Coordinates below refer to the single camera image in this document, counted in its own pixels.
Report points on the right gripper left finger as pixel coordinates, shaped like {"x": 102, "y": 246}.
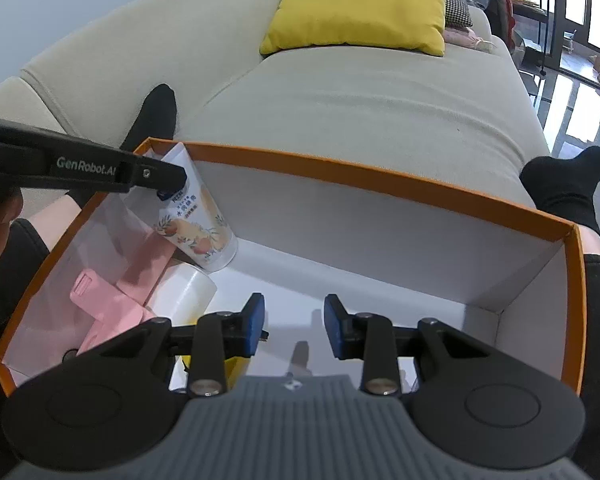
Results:
{"x": 160, "y": 359}

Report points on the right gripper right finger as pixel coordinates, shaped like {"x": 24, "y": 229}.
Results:
{"x": 379, "y": 344}

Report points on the yellow tape measure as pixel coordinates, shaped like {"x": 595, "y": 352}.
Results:
{"x": 230, "y": 359}

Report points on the white glasses case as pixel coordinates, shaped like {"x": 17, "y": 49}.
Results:
{"x": 182, "y": 294}

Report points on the pink handheld fan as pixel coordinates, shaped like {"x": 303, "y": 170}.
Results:
{"x": 116, "y": 308}

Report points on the peach print tube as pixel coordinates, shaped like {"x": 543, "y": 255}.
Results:
{"x": 192, "y": 221}

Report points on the right leg black sock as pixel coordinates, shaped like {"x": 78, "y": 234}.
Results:
{"x": 565, "y": 188}

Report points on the beige sofa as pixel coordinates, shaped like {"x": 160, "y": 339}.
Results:
{"x": 464, "y": 119}

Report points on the checkered grey cushion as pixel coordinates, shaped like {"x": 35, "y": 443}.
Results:
{"x": 457, "y": 14}

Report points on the yellow cushion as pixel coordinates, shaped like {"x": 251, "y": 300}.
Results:
{"x": 393, "y": 24}

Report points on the black metal rack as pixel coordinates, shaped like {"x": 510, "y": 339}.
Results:
{"x": 502, "y": 16}

